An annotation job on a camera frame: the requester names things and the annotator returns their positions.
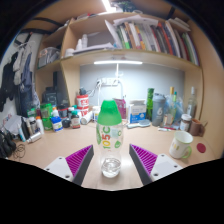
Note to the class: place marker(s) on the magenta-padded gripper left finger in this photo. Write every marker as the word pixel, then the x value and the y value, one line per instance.
pixel 78 161

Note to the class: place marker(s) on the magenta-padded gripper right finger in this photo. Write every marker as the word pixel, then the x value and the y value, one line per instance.
pixel 145 160

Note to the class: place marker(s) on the clear bottle with green cap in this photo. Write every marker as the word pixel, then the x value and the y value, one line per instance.
pixel 109 115

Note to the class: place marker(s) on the light blue hairbrush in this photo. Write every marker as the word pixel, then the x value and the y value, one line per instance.
pixel 141 123

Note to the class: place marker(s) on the white mug with green rim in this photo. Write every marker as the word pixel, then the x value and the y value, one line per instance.
pixel 179 145

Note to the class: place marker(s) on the dark bottle with red label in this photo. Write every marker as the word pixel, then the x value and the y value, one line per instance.
pixel 75 120

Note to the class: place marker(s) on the white and blue box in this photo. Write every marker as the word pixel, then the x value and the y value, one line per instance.
pixel 137 112

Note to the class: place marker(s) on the grey shaker bottle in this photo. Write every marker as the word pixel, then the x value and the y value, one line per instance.
pixel 158 111

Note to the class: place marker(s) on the brown jar with white lid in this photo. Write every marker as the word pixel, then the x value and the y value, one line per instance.
pixel 185 123

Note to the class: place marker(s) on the tall green bottle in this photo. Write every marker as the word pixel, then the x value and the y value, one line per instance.
pixel 150 103

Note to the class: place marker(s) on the pink packet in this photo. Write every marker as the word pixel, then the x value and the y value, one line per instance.
pixel 120 108

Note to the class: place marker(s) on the flat round red coaster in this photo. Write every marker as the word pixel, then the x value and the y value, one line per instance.
pixel 201 148

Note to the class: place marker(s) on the red and white canister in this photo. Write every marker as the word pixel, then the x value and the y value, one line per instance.
pixel 82 101

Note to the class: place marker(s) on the brown mug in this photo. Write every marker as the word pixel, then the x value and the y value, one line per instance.
pixel 195 127

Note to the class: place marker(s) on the clear glass bottle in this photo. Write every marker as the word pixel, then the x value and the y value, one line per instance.
pixel 191 106

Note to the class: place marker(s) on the hanging dark clothes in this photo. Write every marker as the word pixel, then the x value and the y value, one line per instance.
pixel 18 80

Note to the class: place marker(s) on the white desk lamp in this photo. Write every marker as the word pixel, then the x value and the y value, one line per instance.
pixel 118 62

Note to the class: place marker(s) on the wooden shelf unit with books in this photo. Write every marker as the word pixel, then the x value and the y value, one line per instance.
pixel 143 38

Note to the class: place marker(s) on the white ceiling light bar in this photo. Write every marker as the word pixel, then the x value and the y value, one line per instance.
pixel 108 5

